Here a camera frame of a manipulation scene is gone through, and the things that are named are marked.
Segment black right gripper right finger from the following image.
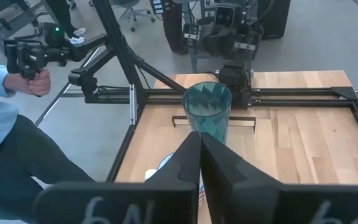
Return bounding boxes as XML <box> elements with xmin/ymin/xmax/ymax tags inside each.
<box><xmin>200</xmin><ymin>132</ymin><xmax>358</xmax><ymax>224</ymax></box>

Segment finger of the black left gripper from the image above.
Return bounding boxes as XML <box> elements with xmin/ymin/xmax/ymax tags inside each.
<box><xmin>221</xmin><ymin>28</ymin><xmax>239</xmax><ymax>59</ymax></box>
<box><xmin>203</xmin><ymin>26</ymin><xmax>223</xmax><ymax>57</ymax></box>

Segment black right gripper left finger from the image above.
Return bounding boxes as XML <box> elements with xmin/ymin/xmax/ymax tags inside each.
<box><xmin>34</xmin><ymin>131</ymin><xmax>202</xmax><ymax>224</ymax></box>

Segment red white patterned mug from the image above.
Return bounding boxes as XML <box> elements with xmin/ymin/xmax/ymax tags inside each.
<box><xmin>144</xmin><ymin>151</ymin><xmax>206</xmax><ymax>208</ymax></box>

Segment teal faceted plastic tumbler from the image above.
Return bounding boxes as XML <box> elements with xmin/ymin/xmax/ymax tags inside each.
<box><xmin>181</xmin><ymin>81</ymin><xmax>233</xmax><ymax>146</ymax></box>

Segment black box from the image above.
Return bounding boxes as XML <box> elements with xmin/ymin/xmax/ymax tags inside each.
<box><xmin>256</xmin><ymin>0</ymin><xmax>291</xmax><ymax>40</ymax></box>

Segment black computer tower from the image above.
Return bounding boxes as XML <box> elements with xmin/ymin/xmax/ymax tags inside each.
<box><xmin>162</xmin><ymin>0</ymin><xmax>190</xmax><ymax>55</ymax></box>

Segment grey office chair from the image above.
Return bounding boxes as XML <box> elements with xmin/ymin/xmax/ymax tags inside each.
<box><xmin>116</xmin><ymin>0</ymin><xmax>157</xmax><ymax>33</ymax></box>

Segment person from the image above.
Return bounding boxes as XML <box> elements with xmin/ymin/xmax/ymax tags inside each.
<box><xmin>0</xmin><ymin>51</ymin><xmax>96</xmax><ymax>224</ymax></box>
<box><xmin>44</xmin><ymin>0</ymin><xmax>87</xmax><ymax>45</ymax></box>

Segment person's hand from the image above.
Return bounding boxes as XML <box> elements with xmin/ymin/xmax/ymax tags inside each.
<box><xmin>3</xmin><ymin>70</ymin><xmax>52</xmax><ymax>97</ymax></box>

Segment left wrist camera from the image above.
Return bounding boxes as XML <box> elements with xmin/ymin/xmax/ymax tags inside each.
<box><xmin>212</xmin><ymin>3</ymin><xmax>235</xmax><ymax>28</ymax></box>

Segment black aluminium table frame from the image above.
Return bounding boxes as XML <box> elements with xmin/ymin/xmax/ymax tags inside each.
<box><xmin>68</xmin><ymin>0</ymin><xmax>358</xmax><ymax>184</ymax></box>

